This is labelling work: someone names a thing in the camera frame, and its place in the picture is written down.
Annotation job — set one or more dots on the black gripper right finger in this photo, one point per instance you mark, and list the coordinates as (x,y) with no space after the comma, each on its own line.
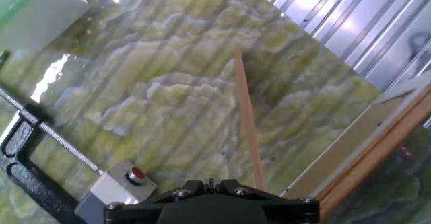
(289,210)

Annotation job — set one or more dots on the green marble pattern mat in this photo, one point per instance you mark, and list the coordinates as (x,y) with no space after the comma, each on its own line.
(168,82)

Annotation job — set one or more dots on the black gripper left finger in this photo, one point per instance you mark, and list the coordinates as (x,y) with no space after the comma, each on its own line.
(141,210)

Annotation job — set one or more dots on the grey white red button box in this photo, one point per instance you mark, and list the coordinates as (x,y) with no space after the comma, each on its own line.
(114,187)

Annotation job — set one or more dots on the wooden picture frame with stand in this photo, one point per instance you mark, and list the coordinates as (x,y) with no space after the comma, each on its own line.
(353,153)

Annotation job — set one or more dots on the black C-clamp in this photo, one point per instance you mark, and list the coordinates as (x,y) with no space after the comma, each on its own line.
(37,183)

